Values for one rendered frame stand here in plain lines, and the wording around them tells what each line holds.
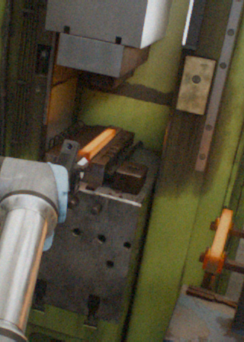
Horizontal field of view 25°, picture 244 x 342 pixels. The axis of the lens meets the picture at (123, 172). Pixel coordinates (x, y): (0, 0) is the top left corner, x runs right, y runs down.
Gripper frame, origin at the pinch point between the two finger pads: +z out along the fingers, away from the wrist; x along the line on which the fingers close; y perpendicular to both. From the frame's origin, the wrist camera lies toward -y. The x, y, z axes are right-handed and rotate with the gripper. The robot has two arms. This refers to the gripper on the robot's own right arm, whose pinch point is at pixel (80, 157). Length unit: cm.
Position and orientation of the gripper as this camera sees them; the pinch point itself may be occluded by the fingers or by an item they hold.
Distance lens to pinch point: 172.7
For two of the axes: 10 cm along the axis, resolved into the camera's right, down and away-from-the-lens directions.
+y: -1.6, 9.3, 3.4
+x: 9.6, 2.3, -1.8
